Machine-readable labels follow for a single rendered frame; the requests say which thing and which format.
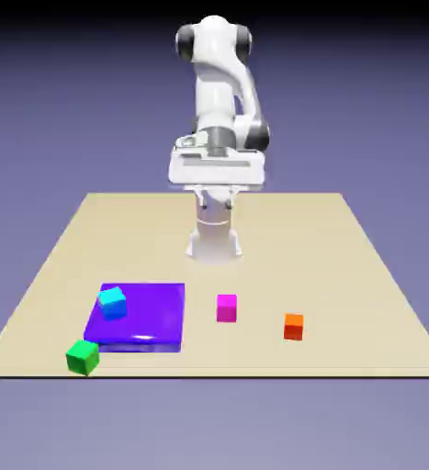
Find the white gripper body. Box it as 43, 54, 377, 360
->
167, 145, 266, 193

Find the small magenta cube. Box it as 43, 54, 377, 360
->
216, 294, 238, 323

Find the small cyan cube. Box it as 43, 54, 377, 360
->
96, 285, 129, 322

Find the small orange cube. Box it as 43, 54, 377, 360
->
283, 312, 305, 341

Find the small green cube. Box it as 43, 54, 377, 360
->
65, 339, 101, 377

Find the large purple box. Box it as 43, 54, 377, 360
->
83, 281, 186, 354

